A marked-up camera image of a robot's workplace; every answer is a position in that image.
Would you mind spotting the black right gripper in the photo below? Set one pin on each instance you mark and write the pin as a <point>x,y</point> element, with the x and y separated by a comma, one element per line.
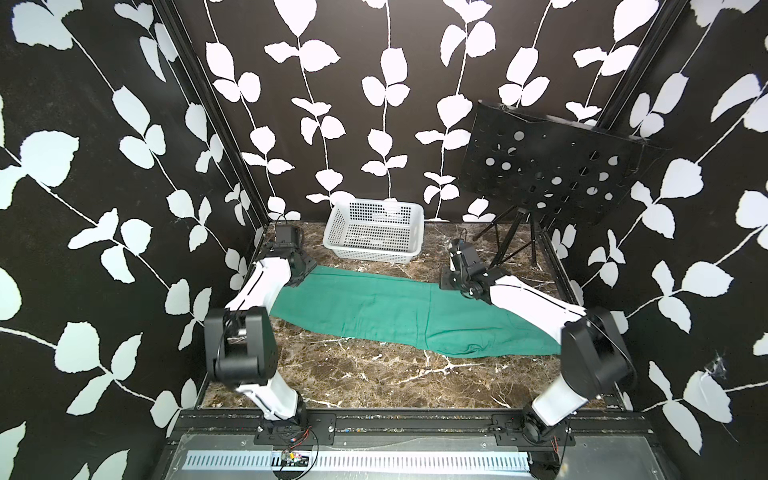
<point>444,280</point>

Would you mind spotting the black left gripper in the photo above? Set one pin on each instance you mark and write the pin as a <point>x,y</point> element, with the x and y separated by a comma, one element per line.
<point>310,262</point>

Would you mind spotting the green long pants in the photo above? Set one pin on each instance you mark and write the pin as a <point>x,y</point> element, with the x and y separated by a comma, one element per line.
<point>397,310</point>

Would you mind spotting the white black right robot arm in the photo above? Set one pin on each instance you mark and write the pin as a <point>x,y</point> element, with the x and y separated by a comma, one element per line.
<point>593,354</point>

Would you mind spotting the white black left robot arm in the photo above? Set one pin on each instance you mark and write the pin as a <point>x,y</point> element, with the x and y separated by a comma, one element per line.
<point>241,349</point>

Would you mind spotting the white plastic perforated basket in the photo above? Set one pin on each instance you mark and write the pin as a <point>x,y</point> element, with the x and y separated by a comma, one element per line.
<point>375,230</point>

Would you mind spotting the black perforated music stand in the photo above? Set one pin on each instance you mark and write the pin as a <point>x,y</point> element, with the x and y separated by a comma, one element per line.
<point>550,173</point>

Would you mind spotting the small green circuit board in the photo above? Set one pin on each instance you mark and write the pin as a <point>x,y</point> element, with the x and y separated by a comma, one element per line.
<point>293,459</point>

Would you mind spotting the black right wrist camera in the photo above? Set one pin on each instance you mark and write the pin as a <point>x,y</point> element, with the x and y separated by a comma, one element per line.
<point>464,258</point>

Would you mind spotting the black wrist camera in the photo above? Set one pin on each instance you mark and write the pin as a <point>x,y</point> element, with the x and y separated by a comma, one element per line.
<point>288,236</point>
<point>464,258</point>

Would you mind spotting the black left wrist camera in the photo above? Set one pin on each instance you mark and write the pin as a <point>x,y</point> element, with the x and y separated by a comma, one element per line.
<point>288,236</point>

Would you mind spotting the white slotted cable duct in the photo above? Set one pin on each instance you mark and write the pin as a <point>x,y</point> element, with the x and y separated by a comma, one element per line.
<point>411,462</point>

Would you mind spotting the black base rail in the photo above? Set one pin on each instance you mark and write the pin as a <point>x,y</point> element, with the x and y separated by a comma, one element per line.
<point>505,427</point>

